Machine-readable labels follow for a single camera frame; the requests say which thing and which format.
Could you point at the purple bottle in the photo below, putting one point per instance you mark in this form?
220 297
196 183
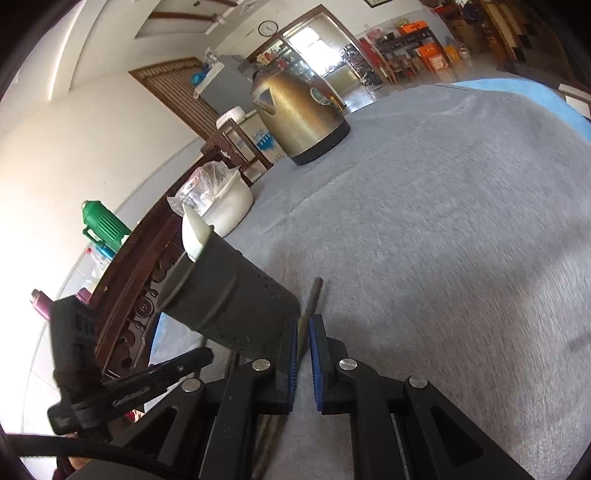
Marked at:
41 304

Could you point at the clear plastic bag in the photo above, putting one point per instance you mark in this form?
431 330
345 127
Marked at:
203 184

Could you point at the dark chopstick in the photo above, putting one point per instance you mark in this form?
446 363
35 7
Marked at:
310 300

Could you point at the grey tablecloth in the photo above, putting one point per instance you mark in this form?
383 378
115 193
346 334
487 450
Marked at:
438 254

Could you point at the carved dark wooden sideboard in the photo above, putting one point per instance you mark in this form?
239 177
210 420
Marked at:
134 295

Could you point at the dark grey utensil holder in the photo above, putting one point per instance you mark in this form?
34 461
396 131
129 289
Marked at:
231 300

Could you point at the blue capped bottle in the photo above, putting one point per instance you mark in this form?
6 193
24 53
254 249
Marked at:
105 251

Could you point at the white box with blue print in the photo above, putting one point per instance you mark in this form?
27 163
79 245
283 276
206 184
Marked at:
258 134

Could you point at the wooden table with orange boxes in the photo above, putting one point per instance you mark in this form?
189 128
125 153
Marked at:
411 50

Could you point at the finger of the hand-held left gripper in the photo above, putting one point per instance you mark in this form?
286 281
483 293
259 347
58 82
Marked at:
157 371

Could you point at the small purple cup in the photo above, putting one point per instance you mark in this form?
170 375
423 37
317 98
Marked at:
84 295

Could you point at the large water jug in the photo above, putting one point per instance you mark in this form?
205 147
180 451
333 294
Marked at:
458 50

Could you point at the brown wooden door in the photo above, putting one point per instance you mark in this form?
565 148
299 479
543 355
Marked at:
175 92

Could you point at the framed wall picture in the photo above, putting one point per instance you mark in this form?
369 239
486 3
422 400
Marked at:
375 2

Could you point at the round wall clock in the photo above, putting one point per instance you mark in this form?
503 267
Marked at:
268 28

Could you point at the white spoon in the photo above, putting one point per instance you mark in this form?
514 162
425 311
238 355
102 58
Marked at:
194 233

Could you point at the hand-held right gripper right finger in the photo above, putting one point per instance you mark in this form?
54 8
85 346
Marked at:
316 364

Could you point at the white bowl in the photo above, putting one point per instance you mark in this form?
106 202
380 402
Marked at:
233 203

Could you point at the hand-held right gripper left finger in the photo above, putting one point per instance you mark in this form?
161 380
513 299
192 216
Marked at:
290 364

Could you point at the grey refrigerator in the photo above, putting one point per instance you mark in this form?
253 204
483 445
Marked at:
226 83

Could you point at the dark wooden chair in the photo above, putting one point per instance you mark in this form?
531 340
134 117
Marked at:
231 147

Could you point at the green thermos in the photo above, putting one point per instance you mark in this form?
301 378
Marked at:
106 226

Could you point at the golden electric kettle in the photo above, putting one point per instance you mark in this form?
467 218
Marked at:
300 115

